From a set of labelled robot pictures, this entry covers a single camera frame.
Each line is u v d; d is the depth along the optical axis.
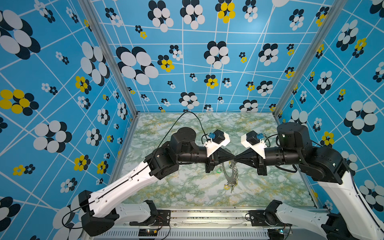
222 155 0.48
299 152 0.38
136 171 0.42
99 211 0.38
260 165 0.43
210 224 0.72
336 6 0.68
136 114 1.22
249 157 0.47
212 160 0.45
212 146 0.44
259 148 0.43
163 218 0.73
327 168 0.34
